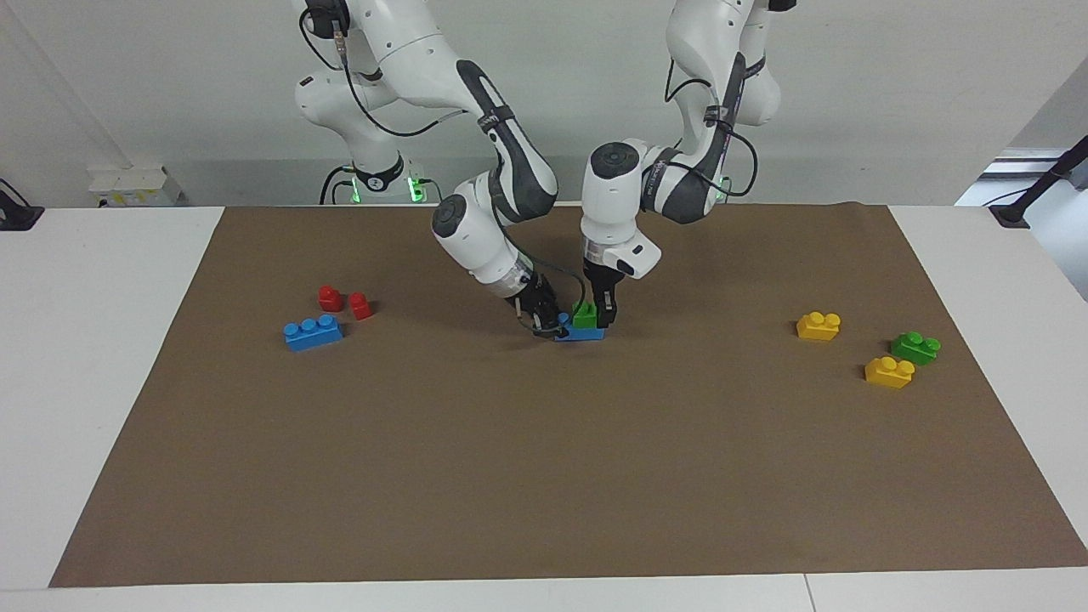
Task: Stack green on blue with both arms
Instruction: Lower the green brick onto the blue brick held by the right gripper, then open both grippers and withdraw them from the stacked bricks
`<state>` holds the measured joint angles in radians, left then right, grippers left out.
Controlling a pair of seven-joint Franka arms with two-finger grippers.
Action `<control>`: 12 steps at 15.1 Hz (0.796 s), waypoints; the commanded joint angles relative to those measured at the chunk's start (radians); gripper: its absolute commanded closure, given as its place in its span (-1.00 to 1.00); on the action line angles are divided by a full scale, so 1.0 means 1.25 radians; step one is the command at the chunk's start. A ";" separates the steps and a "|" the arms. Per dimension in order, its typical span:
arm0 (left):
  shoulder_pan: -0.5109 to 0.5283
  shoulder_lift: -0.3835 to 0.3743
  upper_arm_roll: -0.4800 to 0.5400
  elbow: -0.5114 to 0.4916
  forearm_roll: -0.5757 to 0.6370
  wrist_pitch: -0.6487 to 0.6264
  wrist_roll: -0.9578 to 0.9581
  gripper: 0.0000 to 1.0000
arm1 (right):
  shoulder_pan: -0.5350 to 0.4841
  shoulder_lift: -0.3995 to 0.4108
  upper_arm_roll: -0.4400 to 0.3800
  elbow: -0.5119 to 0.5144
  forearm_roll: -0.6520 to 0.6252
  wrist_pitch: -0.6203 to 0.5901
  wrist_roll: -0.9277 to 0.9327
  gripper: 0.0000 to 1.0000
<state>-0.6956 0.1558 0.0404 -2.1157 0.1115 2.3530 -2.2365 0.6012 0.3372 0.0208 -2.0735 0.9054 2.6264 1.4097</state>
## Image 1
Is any blue three-stud toy brick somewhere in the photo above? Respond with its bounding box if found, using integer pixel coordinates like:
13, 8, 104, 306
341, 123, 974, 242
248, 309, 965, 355
283, 314, 344, 352
554, 313, 606, 343

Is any brown paper table mat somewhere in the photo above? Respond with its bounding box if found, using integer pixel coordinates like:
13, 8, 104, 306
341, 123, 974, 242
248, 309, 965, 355
48, 202, 1088, 589

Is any yellow two-stud toy brick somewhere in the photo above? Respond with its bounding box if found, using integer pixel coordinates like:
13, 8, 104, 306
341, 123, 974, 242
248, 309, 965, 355
796, 311, 842, 342
864, 355, 916, 390

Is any black stand with pole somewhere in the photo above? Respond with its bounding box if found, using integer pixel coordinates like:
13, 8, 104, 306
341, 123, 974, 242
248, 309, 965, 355
990, 136, 1088, 229

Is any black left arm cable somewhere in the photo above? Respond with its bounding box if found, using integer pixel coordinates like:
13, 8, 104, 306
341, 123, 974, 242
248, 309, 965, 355
663, 51, 759, 201

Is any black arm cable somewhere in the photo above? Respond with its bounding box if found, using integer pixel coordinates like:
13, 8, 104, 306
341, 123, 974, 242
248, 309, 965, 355
297, 7, 589, 334
663, 51, 759, 201

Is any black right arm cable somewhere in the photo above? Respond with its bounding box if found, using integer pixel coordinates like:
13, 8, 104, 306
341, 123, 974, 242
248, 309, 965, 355
297, 7, 589, 334

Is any white wall socket box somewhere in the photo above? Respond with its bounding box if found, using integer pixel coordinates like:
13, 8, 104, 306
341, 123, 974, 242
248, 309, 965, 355
88, 164, 184, 207

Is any black clamp mount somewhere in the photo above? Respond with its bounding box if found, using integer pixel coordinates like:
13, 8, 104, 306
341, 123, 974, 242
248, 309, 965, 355
0, 178, 44, 232

